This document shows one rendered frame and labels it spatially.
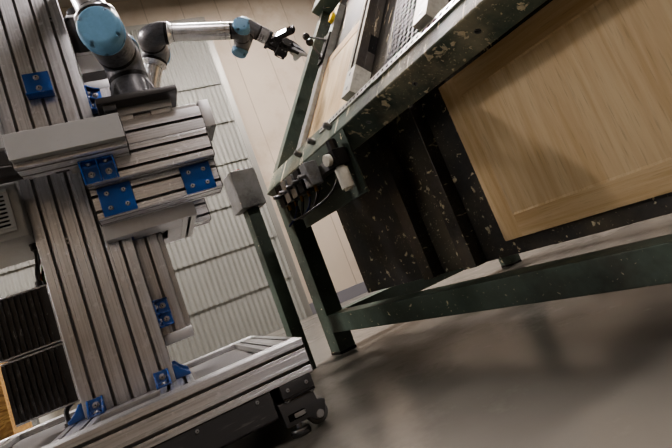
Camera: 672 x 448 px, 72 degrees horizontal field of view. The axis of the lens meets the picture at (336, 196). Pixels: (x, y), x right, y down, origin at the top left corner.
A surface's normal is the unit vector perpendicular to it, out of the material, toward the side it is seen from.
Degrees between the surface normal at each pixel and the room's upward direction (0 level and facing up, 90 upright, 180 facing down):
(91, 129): 90
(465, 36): 143
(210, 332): 90
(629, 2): 90
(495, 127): 90
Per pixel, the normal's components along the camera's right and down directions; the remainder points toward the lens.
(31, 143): 0.33, -0.26
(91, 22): 0.18, -0.07
